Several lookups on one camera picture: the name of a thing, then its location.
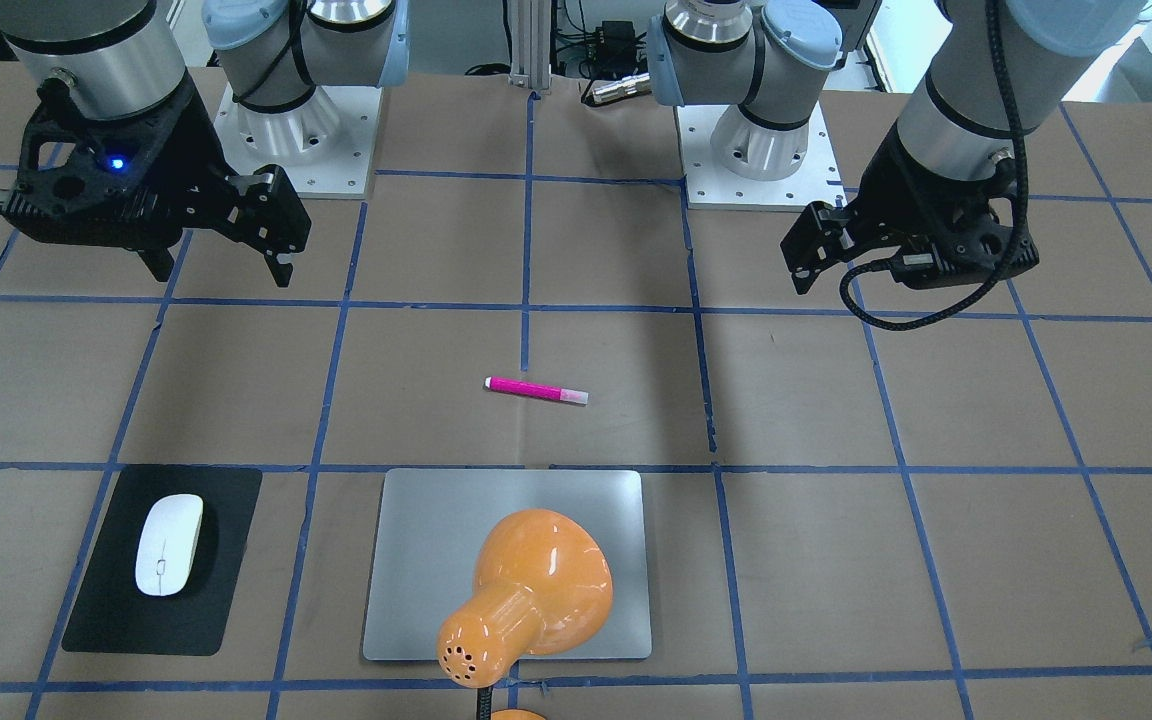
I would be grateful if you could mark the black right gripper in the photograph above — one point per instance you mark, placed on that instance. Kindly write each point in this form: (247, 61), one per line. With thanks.
(188, 142)

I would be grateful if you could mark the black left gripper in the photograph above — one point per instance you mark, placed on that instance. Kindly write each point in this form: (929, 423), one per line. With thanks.
(908, 192)

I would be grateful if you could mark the pink highlighter pen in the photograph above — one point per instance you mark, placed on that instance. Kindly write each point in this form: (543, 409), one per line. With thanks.
(516, 387)

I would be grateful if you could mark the orange desk lamp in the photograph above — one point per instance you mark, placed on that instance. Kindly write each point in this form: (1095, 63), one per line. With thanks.
(541, 586)

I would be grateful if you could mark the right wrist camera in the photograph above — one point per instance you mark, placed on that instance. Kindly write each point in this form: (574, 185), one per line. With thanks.
(68, 192)

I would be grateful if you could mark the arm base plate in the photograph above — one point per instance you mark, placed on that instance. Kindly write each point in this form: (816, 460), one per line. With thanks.
(732, 164)
(326, 146)

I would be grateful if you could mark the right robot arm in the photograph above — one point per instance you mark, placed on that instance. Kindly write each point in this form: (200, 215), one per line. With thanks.
(121, 56)

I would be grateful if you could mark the silver closed laptop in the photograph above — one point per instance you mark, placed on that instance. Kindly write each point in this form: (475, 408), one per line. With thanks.
(433, 522)

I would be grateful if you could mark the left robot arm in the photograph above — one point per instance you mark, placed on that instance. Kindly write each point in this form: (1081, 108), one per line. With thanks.
(1002, 70)

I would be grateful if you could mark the black mousepad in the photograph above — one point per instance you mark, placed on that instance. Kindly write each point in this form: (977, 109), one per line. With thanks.
(111, 616)

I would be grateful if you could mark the white computer mouse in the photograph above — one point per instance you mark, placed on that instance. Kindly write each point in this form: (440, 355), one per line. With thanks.
(168, 540)

